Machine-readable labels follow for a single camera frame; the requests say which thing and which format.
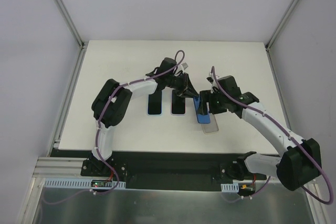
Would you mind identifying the dark blue phone case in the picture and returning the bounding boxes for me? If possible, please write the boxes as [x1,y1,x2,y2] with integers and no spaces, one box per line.
[193,97,211,124]

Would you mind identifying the lavender phone case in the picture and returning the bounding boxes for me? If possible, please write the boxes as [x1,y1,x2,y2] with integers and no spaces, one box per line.
[170,91,187,116]

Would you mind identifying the clear translucent phone case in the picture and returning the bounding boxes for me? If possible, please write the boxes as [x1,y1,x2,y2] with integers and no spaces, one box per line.
[202,113,219,134]

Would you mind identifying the light blue phone case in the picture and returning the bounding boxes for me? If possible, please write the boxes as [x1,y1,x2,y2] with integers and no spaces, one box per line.
[146,93,163,117]

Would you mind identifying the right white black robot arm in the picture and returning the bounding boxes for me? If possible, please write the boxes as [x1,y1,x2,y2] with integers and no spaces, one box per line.
[197,74,322,191]

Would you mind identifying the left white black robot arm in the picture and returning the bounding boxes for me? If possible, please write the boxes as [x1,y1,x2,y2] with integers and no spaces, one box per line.
[89,57,198,176]

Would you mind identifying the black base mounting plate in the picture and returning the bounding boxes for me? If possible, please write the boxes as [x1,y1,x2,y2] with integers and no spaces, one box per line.
[78,150,268,190]

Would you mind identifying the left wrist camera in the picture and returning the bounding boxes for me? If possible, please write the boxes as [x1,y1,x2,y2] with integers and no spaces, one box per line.
[177,62,188,72]

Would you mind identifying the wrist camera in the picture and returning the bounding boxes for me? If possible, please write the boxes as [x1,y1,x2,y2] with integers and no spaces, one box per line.
[177,62,188,72]
[206,71,218,89]

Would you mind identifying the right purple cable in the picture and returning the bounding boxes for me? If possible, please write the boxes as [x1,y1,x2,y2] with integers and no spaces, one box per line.
[211,66,333,205]

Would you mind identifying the purple cable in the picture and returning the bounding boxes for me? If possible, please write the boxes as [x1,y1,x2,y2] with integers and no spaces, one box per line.
[94,50,186,196]
[211,66,333,205]

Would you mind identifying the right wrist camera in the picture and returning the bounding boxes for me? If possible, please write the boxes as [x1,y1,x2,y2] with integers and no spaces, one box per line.
[206,71,218,89]

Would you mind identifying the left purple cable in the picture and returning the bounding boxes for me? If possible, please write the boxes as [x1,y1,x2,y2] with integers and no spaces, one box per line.
[94,50,186,196]

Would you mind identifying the right white slotted cable duct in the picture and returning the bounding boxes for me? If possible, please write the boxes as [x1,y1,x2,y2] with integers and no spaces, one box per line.
[220,183,239,193]

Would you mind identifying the white slotted cable duct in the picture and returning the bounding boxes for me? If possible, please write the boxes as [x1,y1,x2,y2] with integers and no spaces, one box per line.
[44,178,126,190]
[220,183,239,193]

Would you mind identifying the right aluminium frame post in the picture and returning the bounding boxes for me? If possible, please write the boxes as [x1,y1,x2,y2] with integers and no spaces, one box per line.
[264,0,318,50]

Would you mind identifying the aluminium frame post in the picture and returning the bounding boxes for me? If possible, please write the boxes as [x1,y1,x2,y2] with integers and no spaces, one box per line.
[264,0,318,50]
[40,0,89,49]

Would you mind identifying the left aluminium frame post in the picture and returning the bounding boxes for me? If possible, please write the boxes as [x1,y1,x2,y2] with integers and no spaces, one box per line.
[40,0,89,49]

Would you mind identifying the left white slotted cable duct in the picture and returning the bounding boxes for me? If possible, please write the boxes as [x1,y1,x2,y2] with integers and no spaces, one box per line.
[44,178,126,190]

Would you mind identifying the horizontal aluminium extrusion rail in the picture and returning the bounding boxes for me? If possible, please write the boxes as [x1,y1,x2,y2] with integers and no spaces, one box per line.
[34,155,316,184]

